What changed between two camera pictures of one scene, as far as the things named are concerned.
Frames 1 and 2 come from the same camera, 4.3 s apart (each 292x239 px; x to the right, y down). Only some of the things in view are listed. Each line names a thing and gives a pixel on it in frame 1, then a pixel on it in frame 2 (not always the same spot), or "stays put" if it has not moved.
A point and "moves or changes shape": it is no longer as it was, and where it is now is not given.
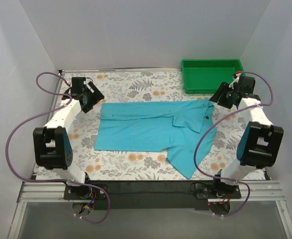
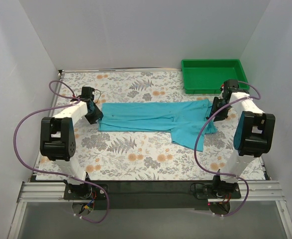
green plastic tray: (205, 76) stays put
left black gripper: (93, 98) -> (96, 116)
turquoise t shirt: (173, 127) moves or changes shape
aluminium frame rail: (259, 191) stays put
